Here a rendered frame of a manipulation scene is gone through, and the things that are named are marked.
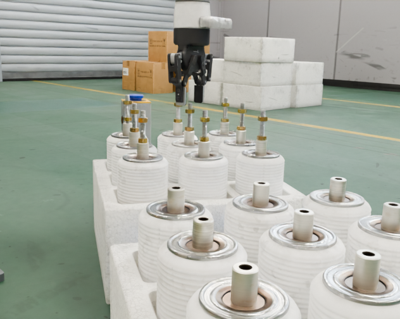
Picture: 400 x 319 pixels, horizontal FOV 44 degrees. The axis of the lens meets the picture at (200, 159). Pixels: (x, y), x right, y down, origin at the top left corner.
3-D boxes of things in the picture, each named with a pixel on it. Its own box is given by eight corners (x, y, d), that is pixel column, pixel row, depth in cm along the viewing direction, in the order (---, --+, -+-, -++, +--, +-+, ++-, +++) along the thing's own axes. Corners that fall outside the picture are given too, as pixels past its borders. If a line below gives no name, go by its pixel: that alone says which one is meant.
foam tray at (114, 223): (106, 305, 88) (104, 209, 84) (93, 228, 124) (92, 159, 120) (304, 283, 98) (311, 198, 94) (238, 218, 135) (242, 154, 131)
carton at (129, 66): (145, 88, 539) (145, 60, 533) (157, 89, 522) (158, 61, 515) (121, 88, 520) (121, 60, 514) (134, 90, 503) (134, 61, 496)
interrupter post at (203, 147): (195, 156, 95) (196, 140, 95) (207, 156, 96) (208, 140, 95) (199, 159, 93) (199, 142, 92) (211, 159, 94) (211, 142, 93)
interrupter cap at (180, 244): (176, 267, 47) (176, 260, 47) (159, 238, 54) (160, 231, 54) (249, 259, 50) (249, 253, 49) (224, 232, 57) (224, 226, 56)
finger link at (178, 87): (178, 76, 100) (178, 101, 101) (170, 77, 98) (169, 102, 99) (185, 77, 99) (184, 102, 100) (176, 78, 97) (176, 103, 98)
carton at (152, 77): (172, 92, 491) (173, 62, 485) (153, 93, 476) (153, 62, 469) (155, 90, 513) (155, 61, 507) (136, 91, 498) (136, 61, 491)
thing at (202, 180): (173, 237, 102) (174, 152, 98) (216, 233, 104) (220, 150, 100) (182, 255, 93) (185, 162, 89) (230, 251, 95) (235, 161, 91)
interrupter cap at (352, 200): (326, 211, 65) (327, 206, 65) (299, 195, 72) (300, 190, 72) (375, 207, 67) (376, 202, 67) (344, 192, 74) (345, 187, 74)
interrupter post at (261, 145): (268, 157, 97) (269, 140, 96) (256, 157, 96) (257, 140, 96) (264, 154, 99) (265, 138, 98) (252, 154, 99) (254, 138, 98)
